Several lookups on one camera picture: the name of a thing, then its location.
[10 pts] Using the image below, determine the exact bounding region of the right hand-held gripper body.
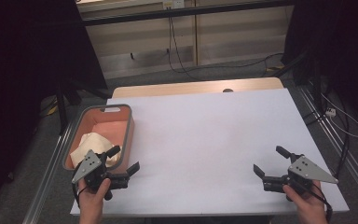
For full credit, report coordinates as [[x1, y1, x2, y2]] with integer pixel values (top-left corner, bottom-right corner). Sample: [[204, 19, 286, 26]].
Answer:
[[262, 154, 339, 202]]

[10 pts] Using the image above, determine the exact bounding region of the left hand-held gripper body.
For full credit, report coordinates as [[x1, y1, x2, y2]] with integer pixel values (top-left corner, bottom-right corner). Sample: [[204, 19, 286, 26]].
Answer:
[[71, 148, 131, 202]]

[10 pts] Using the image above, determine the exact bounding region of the cream cloth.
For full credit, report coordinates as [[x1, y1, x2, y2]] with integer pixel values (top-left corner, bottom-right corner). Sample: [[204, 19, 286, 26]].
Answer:
[[69, 132, 123, 169]]

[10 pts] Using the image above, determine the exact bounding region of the pink storage basket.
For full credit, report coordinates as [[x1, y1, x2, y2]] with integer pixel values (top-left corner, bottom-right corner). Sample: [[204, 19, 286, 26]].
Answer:
[[62, 104, 136, 175]]

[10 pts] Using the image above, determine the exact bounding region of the person's right hand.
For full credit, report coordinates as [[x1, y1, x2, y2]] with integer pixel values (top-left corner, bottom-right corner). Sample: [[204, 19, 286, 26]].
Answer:
[[282, 179, 328, 217]]

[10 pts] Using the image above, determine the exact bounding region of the person's left hand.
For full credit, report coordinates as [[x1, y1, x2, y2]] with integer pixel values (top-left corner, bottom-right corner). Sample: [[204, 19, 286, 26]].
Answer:
[[77, 177, 113, 216]]

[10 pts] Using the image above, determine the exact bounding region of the black stand leg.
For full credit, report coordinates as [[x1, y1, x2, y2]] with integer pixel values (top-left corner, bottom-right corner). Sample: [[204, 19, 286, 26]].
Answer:
[[271, 49, 323, 108], [55, 81, 113, 135]]

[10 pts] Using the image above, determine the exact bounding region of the white table mat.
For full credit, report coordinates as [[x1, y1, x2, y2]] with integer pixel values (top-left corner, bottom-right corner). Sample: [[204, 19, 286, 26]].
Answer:
[[69, 88, 351, 217]]

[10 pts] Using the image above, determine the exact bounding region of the wooden table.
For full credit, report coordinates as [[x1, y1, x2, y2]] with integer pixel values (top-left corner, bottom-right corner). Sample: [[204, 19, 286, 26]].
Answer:
[[111, 77, 284, 100]]

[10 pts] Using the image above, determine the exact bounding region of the black curtain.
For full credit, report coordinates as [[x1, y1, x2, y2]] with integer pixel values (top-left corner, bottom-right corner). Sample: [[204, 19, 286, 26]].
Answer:
[[0, 0, 108, 216], [282, 0, 358, 129]]

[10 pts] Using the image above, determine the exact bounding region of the black horizontal bar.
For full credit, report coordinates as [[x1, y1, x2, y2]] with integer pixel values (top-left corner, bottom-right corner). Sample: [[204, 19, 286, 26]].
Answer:
[[81, 0, 294, 28]]

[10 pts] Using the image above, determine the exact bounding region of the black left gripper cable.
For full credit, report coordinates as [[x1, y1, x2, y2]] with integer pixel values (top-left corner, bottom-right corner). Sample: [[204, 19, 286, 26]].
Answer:
[[71, 181, 87, 209]]

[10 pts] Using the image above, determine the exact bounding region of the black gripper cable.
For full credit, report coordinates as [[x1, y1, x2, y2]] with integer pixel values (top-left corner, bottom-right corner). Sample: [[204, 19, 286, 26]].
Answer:
[[295, 180, 334, 222], [71, 181, 87, 209]]

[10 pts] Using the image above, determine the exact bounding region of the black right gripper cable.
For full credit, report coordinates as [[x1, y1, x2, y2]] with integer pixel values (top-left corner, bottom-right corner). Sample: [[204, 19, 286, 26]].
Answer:
[[295, 180, 334, 222]]

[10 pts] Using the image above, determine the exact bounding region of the aluminium floor rail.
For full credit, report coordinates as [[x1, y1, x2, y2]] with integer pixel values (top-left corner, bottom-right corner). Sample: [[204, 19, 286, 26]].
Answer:
[[22, 122, 76, 224], [297, 86, 358, 204]]

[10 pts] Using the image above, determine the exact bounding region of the black floor cable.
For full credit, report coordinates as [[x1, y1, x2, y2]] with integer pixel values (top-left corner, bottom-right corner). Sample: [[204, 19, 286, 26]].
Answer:
[[302, 88, 351, 180]]

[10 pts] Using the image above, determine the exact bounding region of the white cable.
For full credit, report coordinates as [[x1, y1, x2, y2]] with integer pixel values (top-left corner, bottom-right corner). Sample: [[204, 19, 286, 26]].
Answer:
[[320, 92, 358, 139]]

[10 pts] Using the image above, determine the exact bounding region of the black hanging cable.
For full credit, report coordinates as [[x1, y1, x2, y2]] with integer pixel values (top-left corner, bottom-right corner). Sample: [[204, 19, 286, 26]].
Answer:
[[167, 16, 284, 82]]

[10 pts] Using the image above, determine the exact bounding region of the white wall outlet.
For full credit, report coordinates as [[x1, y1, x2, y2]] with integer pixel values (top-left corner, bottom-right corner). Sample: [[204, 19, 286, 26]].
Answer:
[[162, 0, 186, 9]]

